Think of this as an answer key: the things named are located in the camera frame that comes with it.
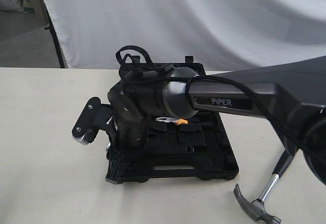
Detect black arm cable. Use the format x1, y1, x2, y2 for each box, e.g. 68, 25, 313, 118
115, 45, 326, 158

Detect wooden cabinet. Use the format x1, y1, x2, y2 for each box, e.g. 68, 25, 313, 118
31, 0, 48, 26

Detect white backdrop cloth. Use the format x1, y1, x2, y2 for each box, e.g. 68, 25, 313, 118
44, 0, 325, 71

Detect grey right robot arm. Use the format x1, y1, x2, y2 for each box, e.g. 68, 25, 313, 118
107, 57, 325, 182

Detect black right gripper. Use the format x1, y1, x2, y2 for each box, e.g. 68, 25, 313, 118
105, 117, 148, 184

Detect adjustable wrench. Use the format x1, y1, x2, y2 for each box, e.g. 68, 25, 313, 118
106, 144, 111, 152

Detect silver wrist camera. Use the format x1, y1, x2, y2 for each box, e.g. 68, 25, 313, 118
72, 97, 114, 145

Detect orange handled pliers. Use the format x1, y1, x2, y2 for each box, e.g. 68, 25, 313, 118
155, 117, 188, 126

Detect black plastic tool case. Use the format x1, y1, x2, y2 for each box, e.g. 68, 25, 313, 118
108, 55, 239, 184

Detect black backdrop stand pole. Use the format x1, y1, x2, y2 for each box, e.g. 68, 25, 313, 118
40, 0, 66, 69

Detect claw hammer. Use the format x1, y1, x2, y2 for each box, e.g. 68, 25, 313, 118
233, 151, 294, 223

